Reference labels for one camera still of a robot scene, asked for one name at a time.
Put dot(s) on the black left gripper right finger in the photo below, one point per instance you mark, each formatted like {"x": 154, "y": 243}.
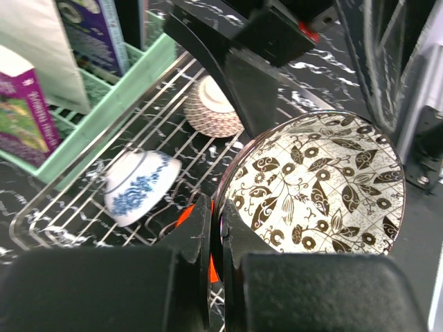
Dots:
{"x": 270, "y": 291}

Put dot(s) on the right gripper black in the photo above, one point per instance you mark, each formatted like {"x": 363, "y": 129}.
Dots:
{"x": 278, "y": 31}

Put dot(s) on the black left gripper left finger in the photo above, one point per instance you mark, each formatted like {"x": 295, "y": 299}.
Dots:
{"x": 163, "y": 287}

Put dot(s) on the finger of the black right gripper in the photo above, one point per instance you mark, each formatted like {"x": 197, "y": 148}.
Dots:
{"x": 384, "y": 39}

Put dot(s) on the red patterned bowl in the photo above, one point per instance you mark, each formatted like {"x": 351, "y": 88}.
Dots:
{"x": 209, "y": 112}

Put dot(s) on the blue white porcelain bowl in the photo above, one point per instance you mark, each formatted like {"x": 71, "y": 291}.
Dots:
{"x": 136, "y": 182}

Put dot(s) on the brown floral patterned bowl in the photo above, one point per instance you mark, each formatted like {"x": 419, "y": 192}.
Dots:
{"x": 325, "y": 182}

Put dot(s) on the green plastic file organizer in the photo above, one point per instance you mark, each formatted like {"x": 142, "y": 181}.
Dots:
{"x": 108, "y": 101}

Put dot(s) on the blue spine book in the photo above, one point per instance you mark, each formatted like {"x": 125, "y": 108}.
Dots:
{"x": 94, "y": 32}

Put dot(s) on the purple illustrated book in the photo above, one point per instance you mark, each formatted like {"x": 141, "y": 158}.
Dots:
{"x": 27, "y": 128}

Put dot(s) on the metal wire dish rack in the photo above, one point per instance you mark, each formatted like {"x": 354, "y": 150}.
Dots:
{"x": 119, "y": 241}

